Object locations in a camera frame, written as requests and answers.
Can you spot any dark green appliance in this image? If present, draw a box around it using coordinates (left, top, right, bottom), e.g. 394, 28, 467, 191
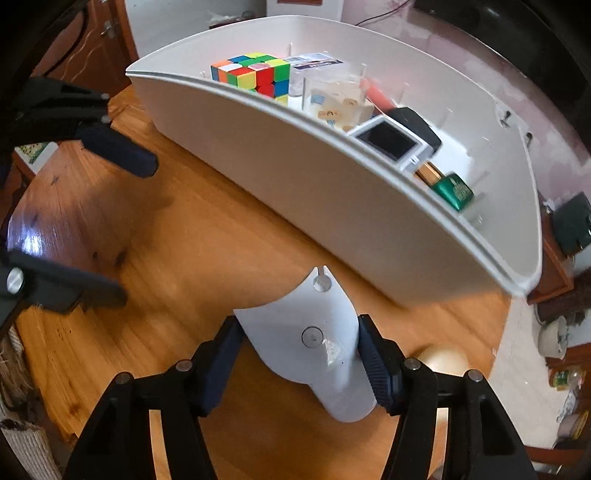
551, 191, 591, 257

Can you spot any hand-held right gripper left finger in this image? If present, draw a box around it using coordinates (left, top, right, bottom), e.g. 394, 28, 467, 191
62, 316, 245, 480

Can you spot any round beige disc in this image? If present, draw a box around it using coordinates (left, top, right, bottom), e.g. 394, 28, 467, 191
416, 346, 469, 384

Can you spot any white device with screen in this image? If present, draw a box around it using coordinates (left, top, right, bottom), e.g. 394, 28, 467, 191
346, 115, 437, 174

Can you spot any green and white book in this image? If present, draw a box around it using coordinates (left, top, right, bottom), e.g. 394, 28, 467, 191
14, 142, 60, 175

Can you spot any small green box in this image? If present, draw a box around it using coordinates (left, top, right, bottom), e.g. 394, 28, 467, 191
427, 172, 475, 213

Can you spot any black charger block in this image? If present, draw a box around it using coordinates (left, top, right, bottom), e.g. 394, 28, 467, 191
385, 107, 443, 151

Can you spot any brown wooden door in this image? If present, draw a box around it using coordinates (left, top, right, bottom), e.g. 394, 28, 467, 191
28, 0, 139, 95

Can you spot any clear plastic case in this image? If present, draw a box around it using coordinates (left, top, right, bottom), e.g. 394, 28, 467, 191
302, 76, 375, 134

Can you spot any white ceramic pot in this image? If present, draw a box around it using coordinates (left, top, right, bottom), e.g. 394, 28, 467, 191
538, 316, 568, 361

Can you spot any multicoloured puzzle cube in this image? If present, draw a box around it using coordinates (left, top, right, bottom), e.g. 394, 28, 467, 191
210, 52, 291, 108

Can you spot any white curved plastic holder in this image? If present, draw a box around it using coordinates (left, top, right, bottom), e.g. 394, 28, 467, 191
233, 265, 378, 423

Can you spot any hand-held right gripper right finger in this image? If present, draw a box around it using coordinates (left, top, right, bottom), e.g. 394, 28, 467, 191
355, 314, 539, 480

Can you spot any black flat television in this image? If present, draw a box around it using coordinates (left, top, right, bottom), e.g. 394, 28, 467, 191
413, 0, 591, 100

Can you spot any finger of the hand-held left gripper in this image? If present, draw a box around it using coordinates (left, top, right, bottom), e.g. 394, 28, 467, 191
11, 76, 160, 178
0, 249, 129, 333

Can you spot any woven straw mat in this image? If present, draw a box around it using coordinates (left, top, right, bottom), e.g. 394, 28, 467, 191
0, 323, 63, 480

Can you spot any black cable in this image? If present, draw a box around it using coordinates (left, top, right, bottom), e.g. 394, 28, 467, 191
353, 4, 416, 27

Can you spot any gold battery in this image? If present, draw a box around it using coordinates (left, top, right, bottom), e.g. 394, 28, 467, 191
413, 161, 446, 186

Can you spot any white plastic storage bin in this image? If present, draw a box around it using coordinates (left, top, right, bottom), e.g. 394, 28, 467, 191
126, 15, 543, 310

